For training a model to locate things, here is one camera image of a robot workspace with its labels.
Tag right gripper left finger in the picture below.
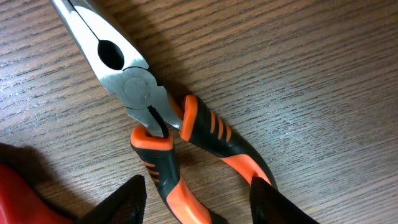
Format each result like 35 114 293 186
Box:
76 175 147 224

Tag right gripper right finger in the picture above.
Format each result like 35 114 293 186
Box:
249 177 318 224

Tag orange black needle-nose pliers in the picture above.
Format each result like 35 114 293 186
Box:
52 0 275 223

